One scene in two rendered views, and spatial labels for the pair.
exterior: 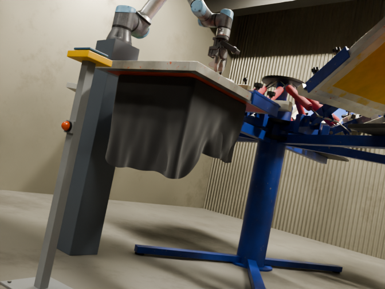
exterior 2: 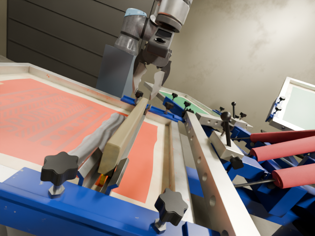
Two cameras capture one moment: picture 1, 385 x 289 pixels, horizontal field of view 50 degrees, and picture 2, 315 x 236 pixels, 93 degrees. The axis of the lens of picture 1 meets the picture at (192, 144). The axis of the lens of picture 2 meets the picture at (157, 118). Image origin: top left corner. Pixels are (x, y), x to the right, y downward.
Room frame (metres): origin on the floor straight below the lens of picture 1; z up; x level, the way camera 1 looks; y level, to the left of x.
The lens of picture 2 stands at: (1.99, -0.44, 1.22)
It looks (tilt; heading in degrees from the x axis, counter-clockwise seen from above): 20 degrees down; 51
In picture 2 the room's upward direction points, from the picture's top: 22 degrees clockwise
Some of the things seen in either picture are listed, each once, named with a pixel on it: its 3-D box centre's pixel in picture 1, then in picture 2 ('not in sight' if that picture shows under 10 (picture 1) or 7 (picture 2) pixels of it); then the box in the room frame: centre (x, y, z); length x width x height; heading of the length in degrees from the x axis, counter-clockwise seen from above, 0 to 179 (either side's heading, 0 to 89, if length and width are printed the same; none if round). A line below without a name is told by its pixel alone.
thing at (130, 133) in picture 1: (145, 123); not in sight; (1.80, 0.22, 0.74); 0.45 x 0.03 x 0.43; 55
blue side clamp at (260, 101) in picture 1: (262, 104); (104, 221); (2.08, -0.31, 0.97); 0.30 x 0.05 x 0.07; 145
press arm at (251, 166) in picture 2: not in sight; (233, 161); (2.50, -0.27, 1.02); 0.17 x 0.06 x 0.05; 145
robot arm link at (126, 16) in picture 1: (125, 17); (134, 23); (2.35, 0.53, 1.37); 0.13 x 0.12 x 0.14; 156
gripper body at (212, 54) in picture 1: (219, 48); (161, 46); (2.23, -0.04, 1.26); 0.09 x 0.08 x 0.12; 54
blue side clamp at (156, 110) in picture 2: not in sight; (148, 113); (2.40, 0.14, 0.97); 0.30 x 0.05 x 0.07; 145
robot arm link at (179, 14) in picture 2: (222, 34); (171, 12); (2.22, -0.05, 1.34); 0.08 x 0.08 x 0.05
